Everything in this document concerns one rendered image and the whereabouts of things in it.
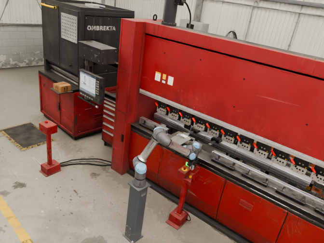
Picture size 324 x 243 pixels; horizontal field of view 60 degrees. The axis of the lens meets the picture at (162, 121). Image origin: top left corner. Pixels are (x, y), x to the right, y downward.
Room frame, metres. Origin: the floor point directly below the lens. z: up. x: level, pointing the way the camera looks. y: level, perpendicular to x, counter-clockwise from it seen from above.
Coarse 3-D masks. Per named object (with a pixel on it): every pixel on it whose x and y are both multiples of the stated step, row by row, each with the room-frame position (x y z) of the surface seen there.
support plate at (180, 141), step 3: (171, 138) 3.15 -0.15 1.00; (174, 138) 3.16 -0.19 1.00; (177, 138) 3.17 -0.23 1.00; (180, 138) 3.18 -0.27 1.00; (183, 138) 3.20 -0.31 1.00; (186, 138) 3.21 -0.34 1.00; (189, 138) 3.22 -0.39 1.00; (174, 141) 3.08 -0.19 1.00; (177, 141) 3.10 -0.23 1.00; (180, 141) 3.11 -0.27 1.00; (183, 141) 3.12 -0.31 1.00; (186, 141) 3.13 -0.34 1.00; (180, 144) 3.03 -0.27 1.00
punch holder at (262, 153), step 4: (256, 144) 2.74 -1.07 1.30; (260, 144) 2.72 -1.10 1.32; (264, 144) 2.70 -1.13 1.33; (260, 148) 2.71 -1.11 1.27; (264, 148) 2.69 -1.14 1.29; (268, 148) 2.67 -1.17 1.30; (256, 152) 2.72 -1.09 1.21; (260, 152) 2.70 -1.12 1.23; (264, 152) 2.68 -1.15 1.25; (268, 152) 2.66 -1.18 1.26; (260, 156) 2.69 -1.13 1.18; (264, 156) 2.67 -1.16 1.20
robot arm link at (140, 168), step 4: (136, 164) 2.45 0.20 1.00; (140, 164) 2.46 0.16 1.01; (144, 164) 2.47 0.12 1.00; (136, 168) 2.40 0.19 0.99; (140, 168) 2.40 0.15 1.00; (144, 168) 2.41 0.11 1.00; (136, 172) 2.39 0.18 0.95; (140, 172) 2.38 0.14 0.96; (144, 172) 2.40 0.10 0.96; (136, 176) 2.39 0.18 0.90; (140, 176) 2.38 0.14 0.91; (144, 176) 2.40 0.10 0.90
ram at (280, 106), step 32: (160, 64) 3.57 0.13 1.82; (192, 64) 3.30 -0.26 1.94; (224, 64) 3.08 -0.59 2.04; (256, 64) 2.88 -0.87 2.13; (160, 96) 3.53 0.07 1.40; (192, 96) 3.25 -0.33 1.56; (224, 96) 3.03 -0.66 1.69; (256, 96) 2.83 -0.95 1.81; (288, 96) 2.66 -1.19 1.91; (320, 96) 2.51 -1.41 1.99; (256, 128) 2.77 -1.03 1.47; (288, 128) 2.60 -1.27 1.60; (320, 128) 2.45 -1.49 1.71; (320, 160) 2.40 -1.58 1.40
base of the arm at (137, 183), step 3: (135, 180) 2.39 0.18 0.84; (138, 180) 2.38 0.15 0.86; (141, 180) 2.39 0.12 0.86; (144, 180) 2.41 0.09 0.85; (132, 183) 2.42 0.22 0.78; (135, 183) 2.38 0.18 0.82; (138, 183) 2.37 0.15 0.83; (141, 183) 2.38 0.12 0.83; (144, 183) 2.40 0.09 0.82; (135, 186) 2.37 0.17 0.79; (138, 186) 2.36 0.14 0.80; (141, 186) 2.37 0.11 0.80; (144, 186) 2.39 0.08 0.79
